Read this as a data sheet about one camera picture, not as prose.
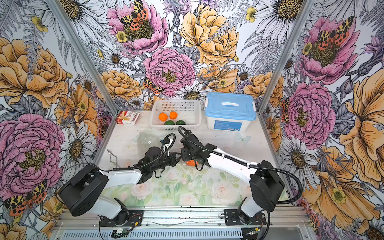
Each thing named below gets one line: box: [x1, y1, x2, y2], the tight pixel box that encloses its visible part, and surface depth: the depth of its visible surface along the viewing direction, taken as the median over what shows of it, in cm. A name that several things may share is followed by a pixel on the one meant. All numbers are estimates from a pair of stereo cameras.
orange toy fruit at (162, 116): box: [159, 112, 168, 122], surface depth 114 cm
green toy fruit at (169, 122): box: [164, 120, 175, 125], surface depth 110 cm
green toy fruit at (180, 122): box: [175, 120, 186, 125], surface depth 110 cm
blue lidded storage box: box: [204, 92, 257, 132], surface depth 104 cm
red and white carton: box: [115, 110, 141, 126], surface depth 114 cm
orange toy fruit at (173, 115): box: [169, 111, 178, 120], surface depth 114 cm
